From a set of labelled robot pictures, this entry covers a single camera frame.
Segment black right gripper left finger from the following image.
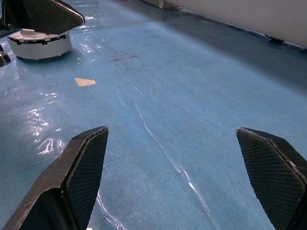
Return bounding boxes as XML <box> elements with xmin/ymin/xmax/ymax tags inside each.
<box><xmin>1</xmin><ymin>126</ymin><xmax>109</xmax><ymax>230</ymax></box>

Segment grey metal base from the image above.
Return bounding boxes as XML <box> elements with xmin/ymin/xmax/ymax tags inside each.
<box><xmin>139</xmin><ymin>0</ymin><xmax>185</xmax><ymax>11</ymax></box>

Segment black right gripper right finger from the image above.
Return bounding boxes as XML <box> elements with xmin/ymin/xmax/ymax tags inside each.
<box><xmin>236</xmin><ymin>126</ymin><xmax>307</xmax><ymax>230</ymax></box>

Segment silver motor stator copper windings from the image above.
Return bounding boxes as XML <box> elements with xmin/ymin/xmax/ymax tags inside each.
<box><xmin>7</xmin><ymin>33</ymin><xmax>72</xmax><ymax>61</ymax></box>

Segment beige tape piece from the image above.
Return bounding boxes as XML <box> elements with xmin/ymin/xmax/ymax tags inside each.
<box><xmin>74</xmin><ymin>77</ymin><xmax>97</xmax><ymax>88</ymax></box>

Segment black board foot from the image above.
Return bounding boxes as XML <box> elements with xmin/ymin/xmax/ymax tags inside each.
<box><xmin>264</xmin><ymin>34</ymin><xmax>285</xmax><ymax>44</ymax></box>

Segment blue table mat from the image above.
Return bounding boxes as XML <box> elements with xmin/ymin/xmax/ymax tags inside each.
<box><xmin>0</xmin><ymin>0</ymin><xmax>307</xmax><ymax>230</ymax></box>

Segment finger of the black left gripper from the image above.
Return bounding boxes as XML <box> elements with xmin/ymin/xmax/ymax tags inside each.
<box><xmin>0</xmin><ymin>44</ymin><xmax>12</xmax><ymax>68</ymax></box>
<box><xmin>3</xmin><ymin>0</ymin><xmax>86</xmax><ymax>35</ymax></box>

